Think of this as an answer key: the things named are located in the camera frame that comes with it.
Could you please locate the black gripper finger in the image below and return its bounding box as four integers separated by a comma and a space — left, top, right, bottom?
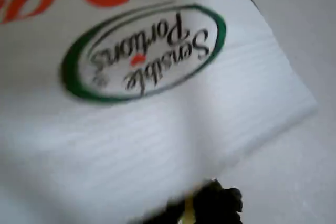
127, 194, 186, 224
194, 178, 244, 224

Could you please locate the veggie straw packet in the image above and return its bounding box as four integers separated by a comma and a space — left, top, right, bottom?
0, 0, 320, 224

